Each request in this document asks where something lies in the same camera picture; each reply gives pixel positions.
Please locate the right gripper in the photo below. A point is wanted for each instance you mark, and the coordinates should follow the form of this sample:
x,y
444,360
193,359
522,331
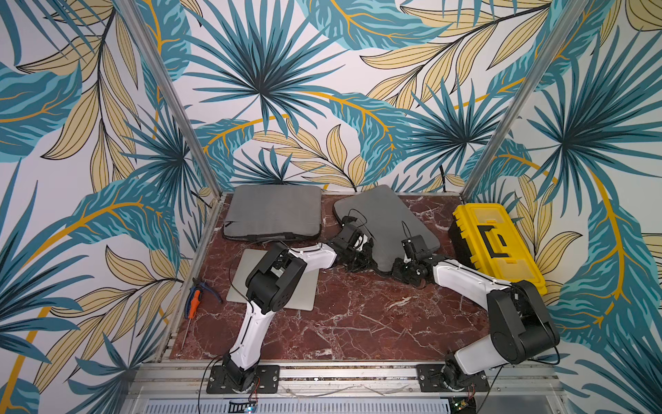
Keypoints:
x,y
414,251

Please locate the aluminium frame post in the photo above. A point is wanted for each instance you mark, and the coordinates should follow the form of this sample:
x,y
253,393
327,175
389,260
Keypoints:
x,y
557,37
138,29

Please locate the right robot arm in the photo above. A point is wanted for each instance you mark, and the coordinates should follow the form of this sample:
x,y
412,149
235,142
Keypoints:
x,y
520,324

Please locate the silver laptop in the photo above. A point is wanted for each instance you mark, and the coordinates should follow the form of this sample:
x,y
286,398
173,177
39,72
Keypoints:
x,y
303,298

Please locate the right aluminium frame post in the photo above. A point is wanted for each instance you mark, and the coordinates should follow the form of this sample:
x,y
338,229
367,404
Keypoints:
x,y
557,37

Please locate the aluminium front rail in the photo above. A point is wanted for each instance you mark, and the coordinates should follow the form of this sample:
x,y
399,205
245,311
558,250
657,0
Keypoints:
x,y
188,379

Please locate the white ventilation grille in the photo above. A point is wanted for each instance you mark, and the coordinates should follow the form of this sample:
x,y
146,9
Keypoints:
x,y
304,405

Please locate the grey zippered laptop bag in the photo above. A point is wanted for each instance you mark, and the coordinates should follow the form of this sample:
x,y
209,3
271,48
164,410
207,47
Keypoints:
x,y
262,213

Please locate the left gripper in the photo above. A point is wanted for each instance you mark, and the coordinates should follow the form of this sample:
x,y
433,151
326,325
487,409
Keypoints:
x,y
368,261

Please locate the yellow black toolbox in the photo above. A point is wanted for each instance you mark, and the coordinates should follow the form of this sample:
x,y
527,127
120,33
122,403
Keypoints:
x,y
484,238

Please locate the left aluminium frame post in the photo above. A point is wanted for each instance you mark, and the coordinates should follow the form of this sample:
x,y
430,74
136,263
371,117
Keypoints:
x,y
138,29

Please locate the orange handled screwdriver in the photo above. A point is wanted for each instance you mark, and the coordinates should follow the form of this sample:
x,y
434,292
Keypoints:
x,y
192,303

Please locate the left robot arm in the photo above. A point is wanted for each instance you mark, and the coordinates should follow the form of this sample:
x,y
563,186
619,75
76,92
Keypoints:
x,y
271,284

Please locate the grey laptop sleeve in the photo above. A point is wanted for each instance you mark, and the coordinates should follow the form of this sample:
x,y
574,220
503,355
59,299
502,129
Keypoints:
x,y
383,212

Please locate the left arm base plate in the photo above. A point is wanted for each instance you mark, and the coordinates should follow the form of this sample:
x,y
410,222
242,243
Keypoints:
x,y
226,380

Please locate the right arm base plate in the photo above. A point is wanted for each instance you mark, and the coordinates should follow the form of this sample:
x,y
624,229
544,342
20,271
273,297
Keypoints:
x,y
440,377

